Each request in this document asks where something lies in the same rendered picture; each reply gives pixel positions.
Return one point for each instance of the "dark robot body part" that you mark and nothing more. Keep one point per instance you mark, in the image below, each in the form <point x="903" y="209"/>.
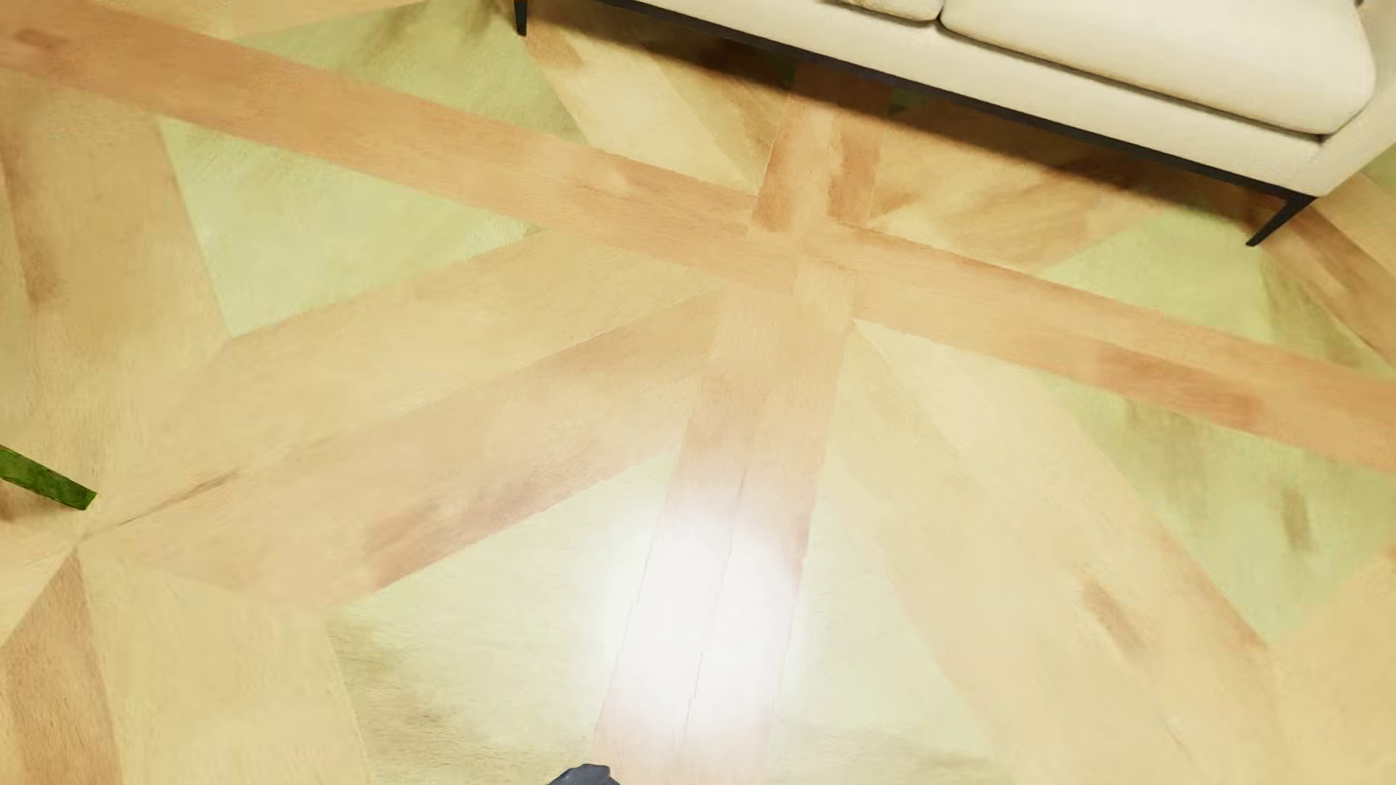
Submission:
<point x="584" y="776"/>

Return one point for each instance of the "cream upholstered sofa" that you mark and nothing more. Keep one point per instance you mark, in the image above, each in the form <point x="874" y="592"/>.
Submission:
<point x="1091" y="93"/>

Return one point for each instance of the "cream sofa seat cushion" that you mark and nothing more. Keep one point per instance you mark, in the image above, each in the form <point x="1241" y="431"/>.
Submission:
<point x="900" y="7"/>
<point x="1178" y="49"/>

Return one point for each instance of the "green plant leaf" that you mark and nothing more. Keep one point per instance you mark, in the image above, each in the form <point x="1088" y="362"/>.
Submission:
<point x="44" y="481"/>

